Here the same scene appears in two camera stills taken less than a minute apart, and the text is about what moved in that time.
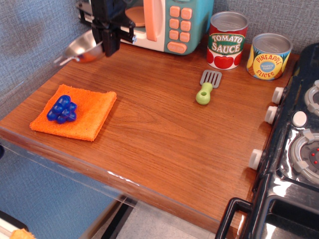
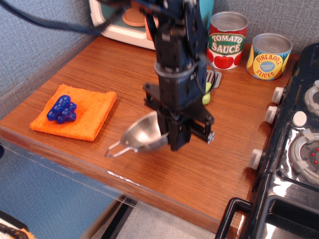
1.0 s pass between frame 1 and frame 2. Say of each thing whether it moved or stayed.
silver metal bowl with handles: moved
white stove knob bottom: stayed
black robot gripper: moved
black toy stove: stayed
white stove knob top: stayed
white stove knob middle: stayed
